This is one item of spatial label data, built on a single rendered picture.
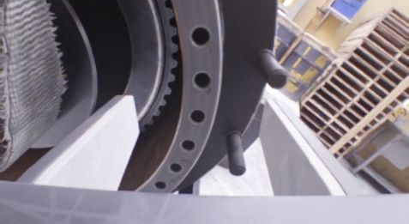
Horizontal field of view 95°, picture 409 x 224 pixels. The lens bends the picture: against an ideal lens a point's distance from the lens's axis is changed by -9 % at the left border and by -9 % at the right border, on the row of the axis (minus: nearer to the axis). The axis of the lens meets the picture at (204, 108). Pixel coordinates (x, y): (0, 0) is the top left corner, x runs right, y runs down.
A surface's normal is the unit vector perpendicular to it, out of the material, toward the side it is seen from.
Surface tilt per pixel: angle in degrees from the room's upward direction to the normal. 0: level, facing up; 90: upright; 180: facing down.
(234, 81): 90
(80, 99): 90
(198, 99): 90
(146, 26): 90
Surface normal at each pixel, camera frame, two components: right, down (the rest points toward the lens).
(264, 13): -0.03, 0.50
